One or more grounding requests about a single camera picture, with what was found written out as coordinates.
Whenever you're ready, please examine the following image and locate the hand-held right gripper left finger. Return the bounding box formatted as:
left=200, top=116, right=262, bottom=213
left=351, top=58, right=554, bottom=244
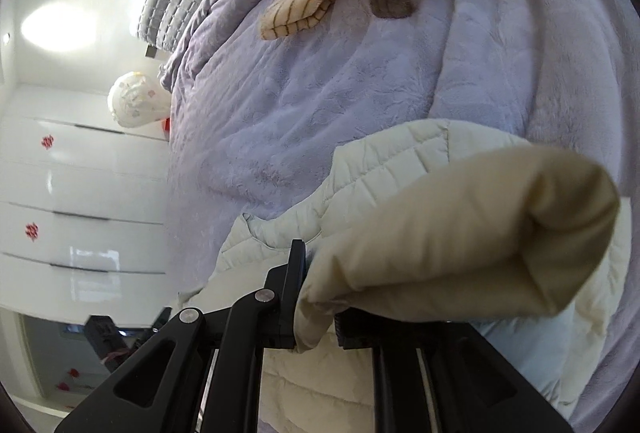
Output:
left=54, top=239, right=307, bottom=433

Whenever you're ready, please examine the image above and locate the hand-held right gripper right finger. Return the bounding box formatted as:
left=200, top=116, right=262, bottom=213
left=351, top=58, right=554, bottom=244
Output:
left=334, top=308, right=576, bottom=433

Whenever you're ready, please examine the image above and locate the cream quilted down jacket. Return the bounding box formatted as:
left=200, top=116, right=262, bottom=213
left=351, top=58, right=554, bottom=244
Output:
left=177, top=118, right=623, bottom=433

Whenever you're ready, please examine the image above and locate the lilac plush blanket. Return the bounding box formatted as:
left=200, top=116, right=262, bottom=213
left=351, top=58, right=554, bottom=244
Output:
left=160, top=0, right=640, bottom=433

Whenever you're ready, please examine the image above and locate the white wardrobe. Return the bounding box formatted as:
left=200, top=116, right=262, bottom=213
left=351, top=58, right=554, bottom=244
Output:
left=0, top=78, right=171, bottom=414

